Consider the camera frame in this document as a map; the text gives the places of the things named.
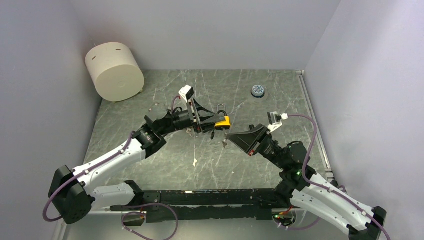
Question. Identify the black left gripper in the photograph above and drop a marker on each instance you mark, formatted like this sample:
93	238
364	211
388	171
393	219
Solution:
204	118

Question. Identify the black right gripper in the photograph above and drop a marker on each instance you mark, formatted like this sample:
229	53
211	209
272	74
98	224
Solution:
249	140

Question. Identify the yellow black padlock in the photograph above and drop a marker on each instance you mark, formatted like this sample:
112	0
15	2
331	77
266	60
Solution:
223	126

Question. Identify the small brass padlock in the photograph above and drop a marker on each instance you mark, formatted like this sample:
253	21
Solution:
221	109

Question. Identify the silver key pair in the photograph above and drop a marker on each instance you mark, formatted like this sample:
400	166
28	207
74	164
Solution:
225	141

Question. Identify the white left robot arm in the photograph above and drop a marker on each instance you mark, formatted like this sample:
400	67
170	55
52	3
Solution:
74	192

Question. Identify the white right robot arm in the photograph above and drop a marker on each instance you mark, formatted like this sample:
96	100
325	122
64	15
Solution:
301	186

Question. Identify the cream cylindrical container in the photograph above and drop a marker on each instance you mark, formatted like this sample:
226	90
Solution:
114	71

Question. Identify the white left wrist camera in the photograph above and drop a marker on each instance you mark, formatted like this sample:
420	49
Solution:
186	93

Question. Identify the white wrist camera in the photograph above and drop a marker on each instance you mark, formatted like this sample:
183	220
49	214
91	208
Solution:
276	120
186	93

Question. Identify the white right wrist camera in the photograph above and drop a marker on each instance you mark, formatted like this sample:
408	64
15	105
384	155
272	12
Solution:
276	120

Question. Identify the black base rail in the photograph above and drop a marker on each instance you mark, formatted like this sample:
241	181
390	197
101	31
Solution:
167	205

